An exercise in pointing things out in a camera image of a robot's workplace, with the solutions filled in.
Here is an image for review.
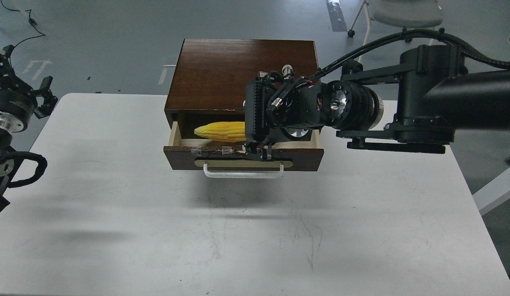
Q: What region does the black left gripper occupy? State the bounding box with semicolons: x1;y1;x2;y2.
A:
0;44;58;124

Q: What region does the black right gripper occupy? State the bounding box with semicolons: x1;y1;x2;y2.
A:
243;71;323;161

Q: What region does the grey office chair on wheels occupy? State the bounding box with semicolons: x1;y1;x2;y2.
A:
347;0;443;45

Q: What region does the yellow toy corn cob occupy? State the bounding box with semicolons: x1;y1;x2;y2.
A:
194;122;247;143

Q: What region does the black cable on floor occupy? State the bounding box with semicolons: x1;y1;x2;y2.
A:
0;0;46;56

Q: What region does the grey tape strip on floor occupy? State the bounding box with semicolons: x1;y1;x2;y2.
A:
325;0;348;32

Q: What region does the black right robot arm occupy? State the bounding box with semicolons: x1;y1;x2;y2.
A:
244;29;510;162

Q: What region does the dark wooden cabinet box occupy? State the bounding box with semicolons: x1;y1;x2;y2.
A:
164;39;318;125

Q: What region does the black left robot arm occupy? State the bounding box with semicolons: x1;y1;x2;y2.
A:
0;45;58;213

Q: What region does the wooden drawer with white handle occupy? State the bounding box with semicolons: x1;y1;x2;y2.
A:
164;113;324;171

